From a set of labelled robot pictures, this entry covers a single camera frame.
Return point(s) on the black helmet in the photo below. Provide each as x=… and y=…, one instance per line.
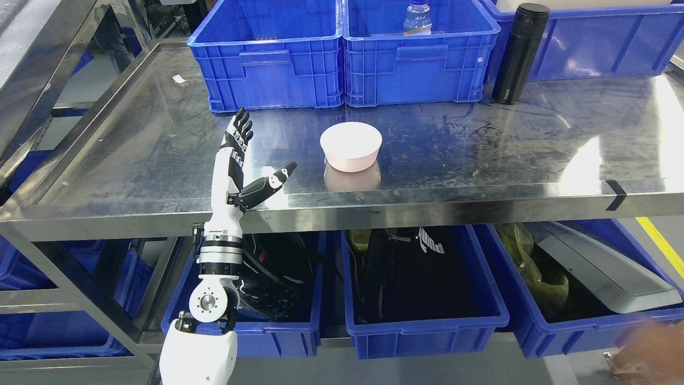
x=276, y=274

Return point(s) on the blue bin with grey panel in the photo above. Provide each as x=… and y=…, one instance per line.
x=538, y=338

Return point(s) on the black backpack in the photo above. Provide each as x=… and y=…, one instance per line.
x=408, y=274

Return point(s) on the blue crate top left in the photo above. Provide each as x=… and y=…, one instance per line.
x=271, y=54

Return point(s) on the blue crate top right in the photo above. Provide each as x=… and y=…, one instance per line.
x=608, y=42

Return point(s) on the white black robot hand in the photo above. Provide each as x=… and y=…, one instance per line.
x=230, y=197

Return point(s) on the grey plastic panel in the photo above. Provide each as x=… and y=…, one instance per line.
x=620, y=283

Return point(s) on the blue bin with backpack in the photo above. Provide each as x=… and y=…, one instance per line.
x=434, y=337

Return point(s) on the blue bin with helmet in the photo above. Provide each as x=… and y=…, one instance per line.
x=297, y=337

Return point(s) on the yellow plastic bag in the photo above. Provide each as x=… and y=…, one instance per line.
x=542, y=275

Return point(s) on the blue crate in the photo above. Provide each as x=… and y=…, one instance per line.
x=383, y=66
x=271, y=54
x=608, y=42

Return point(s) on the blue crate top middle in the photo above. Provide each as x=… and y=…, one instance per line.
x=383, y=66

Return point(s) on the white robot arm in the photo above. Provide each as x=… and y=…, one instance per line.
x=201, y=345

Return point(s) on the clear water bottle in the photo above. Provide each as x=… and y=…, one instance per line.
x=418, y=20

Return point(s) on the black thermos bottle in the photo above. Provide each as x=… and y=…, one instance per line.
x=526, y=32

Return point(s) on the pink ikea bowl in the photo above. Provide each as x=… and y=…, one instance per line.
x=351, y=146

